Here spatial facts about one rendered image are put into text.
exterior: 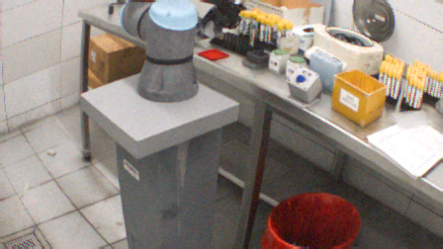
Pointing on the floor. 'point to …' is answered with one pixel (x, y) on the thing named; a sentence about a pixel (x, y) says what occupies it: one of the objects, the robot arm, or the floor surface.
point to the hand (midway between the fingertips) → (204, 33)
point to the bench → (348, 141)
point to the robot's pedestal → (171, 194)
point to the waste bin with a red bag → (311, 222)
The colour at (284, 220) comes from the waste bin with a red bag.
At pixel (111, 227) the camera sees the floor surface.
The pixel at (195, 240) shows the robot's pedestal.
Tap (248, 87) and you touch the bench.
